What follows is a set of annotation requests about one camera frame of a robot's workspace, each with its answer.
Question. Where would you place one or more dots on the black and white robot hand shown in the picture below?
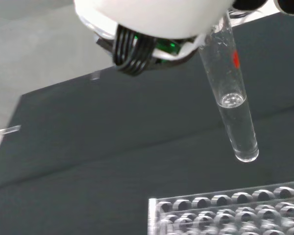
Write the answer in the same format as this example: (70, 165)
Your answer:
(147, 17)

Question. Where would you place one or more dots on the clear plastic test tube rack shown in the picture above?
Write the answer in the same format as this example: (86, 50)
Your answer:
(210, 215)

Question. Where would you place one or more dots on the grey tape piece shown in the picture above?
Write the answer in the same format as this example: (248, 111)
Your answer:
(12, 129)
(95, 75)

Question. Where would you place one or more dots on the black bench cloth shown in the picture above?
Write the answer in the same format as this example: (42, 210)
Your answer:
(88, 147)

